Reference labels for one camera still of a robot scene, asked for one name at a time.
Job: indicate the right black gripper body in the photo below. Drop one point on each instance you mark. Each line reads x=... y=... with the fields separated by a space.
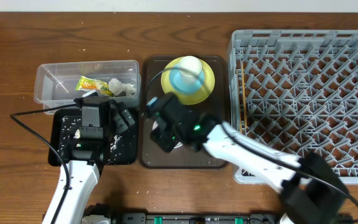
x=161 y=137

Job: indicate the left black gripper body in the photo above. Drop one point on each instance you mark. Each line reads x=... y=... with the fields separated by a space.
x=118 y=124

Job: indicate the white bowl with rice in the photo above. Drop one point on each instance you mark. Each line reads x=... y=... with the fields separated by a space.
x=155 y=125

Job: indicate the white tissue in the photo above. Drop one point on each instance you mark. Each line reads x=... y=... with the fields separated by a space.
x=117 y=88

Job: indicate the yellow plate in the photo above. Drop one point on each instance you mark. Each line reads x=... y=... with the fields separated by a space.
x=199 y=96

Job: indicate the green snack wrapper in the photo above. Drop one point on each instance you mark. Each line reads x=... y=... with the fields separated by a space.
x=87 y=84

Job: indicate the light blue bowl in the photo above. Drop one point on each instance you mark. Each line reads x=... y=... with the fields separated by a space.
x=178 y=82

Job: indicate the white cup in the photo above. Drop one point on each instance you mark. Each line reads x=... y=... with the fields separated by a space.
x=190 y=68

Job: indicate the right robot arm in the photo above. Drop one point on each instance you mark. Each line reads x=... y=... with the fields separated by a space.
x=308 y=189

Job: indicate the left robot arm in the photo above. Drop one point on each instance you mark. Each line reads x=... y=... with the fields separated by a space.
x=76 y=182

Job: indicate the grey dishwasher rack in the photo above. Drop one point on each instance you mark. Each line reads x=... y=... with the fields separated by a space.
x=301 y=92

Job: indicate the spilled rice pile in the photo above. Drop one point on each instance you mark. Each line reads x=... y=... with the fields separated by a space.
x=122 y=148

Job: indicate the black plastic tray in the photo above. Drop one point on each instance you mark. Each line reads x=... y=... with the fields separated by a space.
x=89 y=150

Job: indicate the dark brown serving tray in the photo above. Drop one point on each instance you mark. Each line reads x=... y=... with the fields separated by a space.
x=218 y=103

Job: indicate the clear plastic bin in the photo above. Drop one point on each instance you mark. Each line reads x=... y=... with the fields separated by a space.
x=55 y=82

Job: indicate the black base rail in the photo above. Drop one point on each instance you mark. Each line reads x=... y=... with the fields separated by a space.
x=101 y=213

